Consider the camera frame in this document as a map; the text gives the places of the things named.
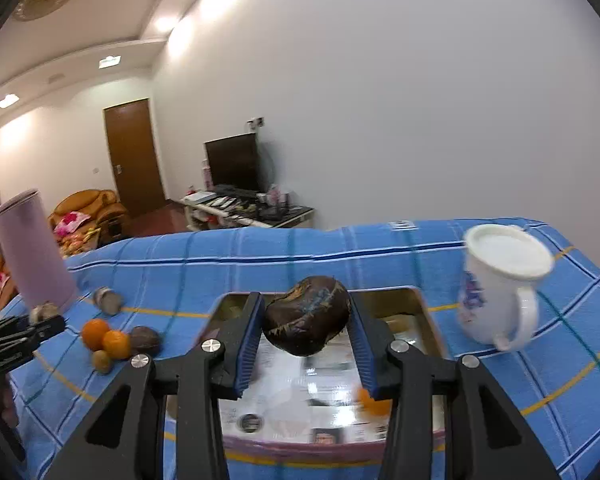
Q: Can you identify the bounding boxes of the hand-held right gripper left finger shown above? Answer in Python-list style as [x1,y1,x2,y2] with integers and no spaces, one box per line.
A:
[45,291,267,480]

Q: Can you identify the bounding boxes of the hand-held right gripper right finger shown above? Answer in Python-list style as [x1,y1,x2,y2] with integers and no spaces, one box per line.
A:
[349,290,561,480]

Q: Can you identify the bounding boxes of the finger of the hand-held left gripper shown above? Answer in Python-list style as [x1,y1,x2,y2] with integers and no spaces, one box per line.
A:
[0,314,67,363]

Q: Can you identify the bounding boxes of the orange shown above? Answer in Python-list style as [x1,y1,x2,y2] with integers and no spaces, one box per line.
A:
[81,318,110,352]
[102,330,132,360]
[357,386,393,417]

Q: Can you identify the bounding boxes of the dark brown passion fruit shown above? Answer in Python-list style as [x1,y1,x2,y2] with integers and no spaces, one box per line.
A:
[261,276,352,357]
[129,326,162,357]

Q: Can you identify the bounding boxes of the rectangular metal tin box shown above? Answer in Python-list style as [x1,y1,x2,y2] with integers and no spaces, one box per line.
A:
[195,287,448,461]

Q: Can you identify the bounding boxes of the grey-brown fruit near tumbler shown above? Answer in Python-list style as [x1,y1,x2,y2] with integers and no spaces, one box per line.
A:
[94,287,123,316]

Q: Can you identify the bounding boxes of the purple cylindrical canister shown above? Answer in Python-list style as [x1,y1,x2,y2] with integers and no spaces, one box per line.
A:
[0,189,78,311]

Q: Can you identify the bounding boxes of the blue plaid cloth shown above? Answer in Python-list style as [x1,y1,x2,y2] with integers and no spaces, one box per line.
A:
[0,217,600,480]

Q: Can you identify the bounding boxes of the orange leather armchair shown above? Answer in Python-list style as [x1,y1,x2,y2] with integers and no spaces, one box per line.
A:
[47,189,131,251]

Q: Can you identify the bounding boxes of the white printed mug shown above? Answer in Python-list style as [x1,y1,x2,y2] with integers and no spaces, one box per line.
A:
[457,224,555,352]

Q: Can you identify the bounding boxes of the white television stand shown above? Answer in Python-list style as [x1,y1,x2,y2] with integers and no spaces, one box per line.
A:
[180,191,316,231]

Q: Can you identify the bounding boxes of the brown wooden door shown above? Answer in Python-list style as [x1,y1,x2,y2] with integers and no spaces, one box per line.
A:
[103,98,167,217]

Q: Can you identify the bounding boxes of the black television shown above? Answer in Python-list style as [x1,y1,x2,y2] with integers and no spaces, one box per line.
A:
[204,133,261,193]

